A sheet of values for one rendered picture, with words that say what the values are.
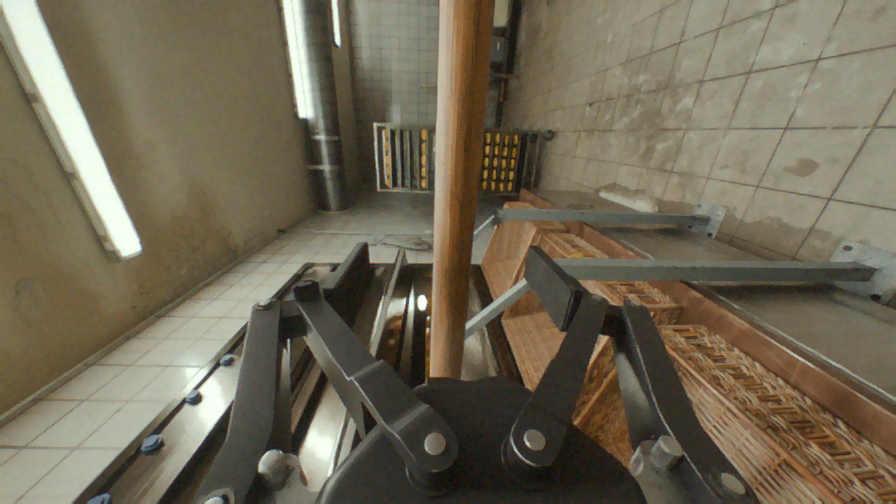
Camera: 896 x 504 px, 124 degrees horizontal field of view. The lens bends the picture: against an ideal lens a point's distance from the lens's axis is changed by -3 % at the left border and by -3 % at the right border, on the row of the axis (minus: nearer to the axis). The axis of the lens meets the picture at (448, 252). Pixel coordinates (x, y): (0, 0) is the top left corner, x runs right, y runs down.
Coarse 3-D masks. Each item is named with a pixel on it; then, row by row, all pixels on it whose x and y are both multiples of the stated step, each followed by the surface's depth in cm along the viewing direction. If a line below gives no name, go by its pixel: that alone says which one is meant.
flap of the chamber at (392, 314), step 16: (400, 256) 165; (400, 272) 151; (400, 288) 144; (384, 304) 118; (400, 304) 138; (384, 320) 107; (400, 320) 133; (384, 336) 103; (384, 352) 100; (352, 432) 66; (352, 448) 63
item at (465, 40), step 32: (448, 0) 13; (480, 0) 13; (448, 32) 13; (480, 32) 13; (448, 64) 14; (480, 64) 14; (448, 96) 14; (480, 96) 15; (448, 128) 15; (480, 128) 15; (448, 160) 16; (480, 160) 16; (448, 192) 16; (448, 224) 17; (448, 256) 18; (448, 288) 19; (448, 320) 20; (448, 352) 22
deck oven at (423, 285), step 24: (312, 264) 182; (336, 264) 183; (384, 264) 186; (408, 264) 187; (432, 264) 188; (480, 264) 191; (408, 288) 174; (432, 288) 190; (480, 288) 161; (408, 312) 153; (408, 336) 157; (504, 336) 123; (312, 360) 105; (408, 360) 160; (504, 360) 110; (312, 384) 95; (408, 384) 163
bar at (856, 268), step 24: (504, 216) 103; (528, 216) 104; (552, 216) 104; (576, 216) 105; (600, 216) 105; (624, 216) 106; (648, 216) 106; (672, 216) 107; (696, 216) 108; (720, 216) 104; (576, 264) 59; (600, 264) 60; (624, 264) 60; (648, 264) 61; (672, 264) 61; (696, 264) 62; (720, 264) 63; (744, 264) 63; (768, 264) 64; (792, 264) 64; (816, 264) 65; (840, 264) 66; (864, 264) 66; (888, 264) 63; (528, 288) 62; (840, 288) 71; (864, 288) 66; (888, 288) 62
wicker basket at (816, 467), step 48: (672, 336) 54; (720, 384) 42; (768, 384) 42; (624, 432) 71; (720, 432) 52; (768, 432) 35; (816, 432) 38; (768, 480) 44; (816, 480) 29; (864, 480) 30
